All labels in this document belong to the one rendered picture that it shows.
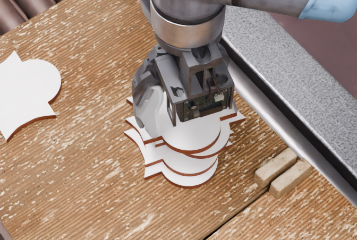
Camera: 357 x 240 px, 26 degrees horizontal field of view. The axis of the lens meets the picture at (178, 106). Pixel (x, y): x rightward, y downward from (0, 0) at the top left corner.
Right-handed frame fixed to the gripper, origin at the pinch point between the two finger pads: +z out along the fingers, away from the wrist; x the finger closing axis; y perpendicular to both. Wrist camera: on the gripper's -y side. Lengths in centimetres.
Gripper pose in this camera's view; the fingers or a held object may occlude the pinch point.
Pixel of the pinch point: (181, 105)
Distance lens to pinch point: 97.2
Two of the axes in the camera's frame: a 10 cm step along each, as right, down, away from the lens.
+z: 0.0, 5.1, 8.6
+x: 9.4, -2.9, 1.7
